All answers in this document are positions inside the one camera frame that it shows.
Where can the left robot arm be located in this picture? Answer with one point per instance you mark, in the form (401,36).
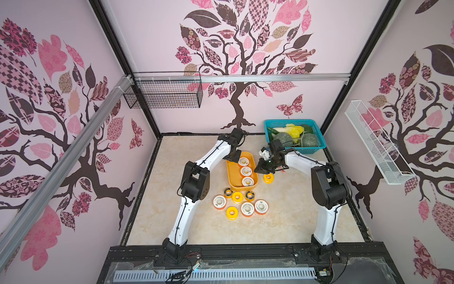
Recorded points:
(194,187)

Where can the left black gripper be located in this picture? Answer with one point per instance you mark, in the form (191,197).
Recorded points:
(234,158)

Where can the yellow tape roll bottom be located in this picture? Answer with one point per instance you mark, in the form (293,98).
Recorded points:
(232,213)

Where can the white wire wall shelf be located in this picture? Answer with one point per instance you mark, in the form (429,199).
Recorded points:
(382,148)

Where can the yellow tape roll centre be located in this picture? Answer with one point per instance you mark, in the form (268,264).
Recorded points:
(237,197)

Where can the green melon right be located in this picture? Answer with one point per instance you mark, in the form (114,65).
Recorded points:
(309,140)

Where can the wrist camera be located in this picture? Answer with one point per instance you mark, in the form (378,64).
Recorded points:
(238,136)
(274,149)

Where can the teal plastic basket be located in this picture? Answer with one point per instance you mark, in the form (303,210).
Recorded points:
(273,127)

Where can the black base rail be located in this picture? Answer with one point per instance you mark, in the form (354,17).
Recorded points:
(351,263)

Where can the white slotted cable duct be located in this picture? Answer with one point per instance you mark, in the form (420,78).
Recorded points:
(280,273)

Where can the yellow tape roll top right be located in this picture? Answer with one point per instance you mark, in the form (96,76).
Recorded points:
(268,178)

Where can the orange tape roll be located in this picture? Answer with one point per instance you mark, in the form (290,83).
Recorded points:
(247,209)
(248,181)
(219,202)
(244,161)
(246,171)
(261,207)

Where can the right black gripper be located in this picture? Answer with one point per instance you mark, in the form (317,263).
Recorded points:
(267,164)

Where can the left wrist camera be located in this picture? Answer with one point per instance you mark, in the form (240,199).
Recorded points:
(238,136)

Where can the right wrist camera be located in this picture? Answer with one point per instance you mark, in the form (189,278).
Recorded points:
(274,149)

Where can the green melon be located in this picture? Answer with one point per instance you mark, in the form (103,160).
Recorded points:
(285,139)
(309,140)

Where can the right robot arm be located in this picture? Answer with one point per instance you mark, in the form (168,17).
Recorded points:
(328,190)

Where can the yellow black tape roll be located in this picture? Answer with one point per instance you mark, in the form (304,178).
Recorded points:
(228,193)
(249,196)

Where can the black wire wall basket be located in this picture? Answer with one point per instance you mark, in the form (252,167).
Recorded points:
(160,90)

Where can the green melon left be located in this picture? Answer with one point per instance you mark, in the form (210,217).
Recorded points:
(285,139)

